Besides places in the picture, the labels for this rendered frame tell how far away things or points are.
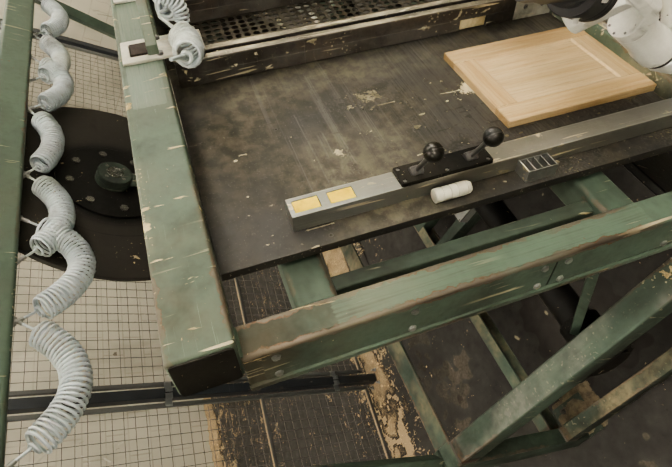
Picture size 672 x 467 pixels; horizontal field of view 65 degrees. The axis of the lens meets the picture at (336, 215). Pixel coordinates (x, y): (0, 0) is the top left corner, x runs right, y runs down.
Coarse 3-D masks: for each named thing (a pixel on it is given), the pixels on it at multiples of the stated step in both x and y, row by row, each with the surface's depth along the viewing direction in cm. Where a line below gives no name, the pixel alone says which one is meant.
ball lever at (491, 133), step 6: (492, 126) 94; (486, 132) 94; (492, 132) 93; (498, 132) 93; (486, 138) 94; (492, 138) 93; (498, 138) 93; (480, 144) 99; (486, 144) 95; (492, 144) 94; (498, 144) 94; (474, 150) 102; (480, 150) 100; (468, 156) 103; (474, 156) 104
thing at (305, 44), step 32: (160, 0) 116; (448, 0) 145; (480, 0) 145; (512, 0) 146; (288, 32) 135; (320, 32) 134; (352, 32) 136; (384, 32) 139; (416, 32) 143; (448, 32) 146; (128, 64) 120; (224, 64) 130; (256, 64) 133; (288, 64) 136
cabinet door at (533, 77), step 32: (544, 32) 143; (480, 64) 133; (512, 64) 133; (544, 64) 133; (576, 64) 133; (608, 64) 132; (480, 96) 126; (512, 96) 124; (544, 96) 123; (576, 96) 123; (608, 96) 123
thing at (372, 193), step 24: (600, 120) 113; (624, 120) 113; (648, 120) 113; (504, 144) 109; (528, 144) 108; (552, 144) 108; (576, 144) 110; (600, 144) 113; (480, 168) 104; (504, 168) 107; (360, 192) 100; (384, 192) 100; (408, 192) 102; (288, 216) 100; (312, 216) 97; (336, 216) 100
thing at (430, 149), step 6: (426, 144) 92; (432, 144) 91; (438, 144) 91; (426, 150) 91; (432, 150) 90; (438, 150) 90; (444, 150) 92; (426, 156) 91; (432, 156) 91; (438, 156) 91; (420, 162) 98; (426, 162) 96; (432, 162) 92; (408, 168) 102; (414, 168) 101; (420, 168) 99; (414, 174) 101
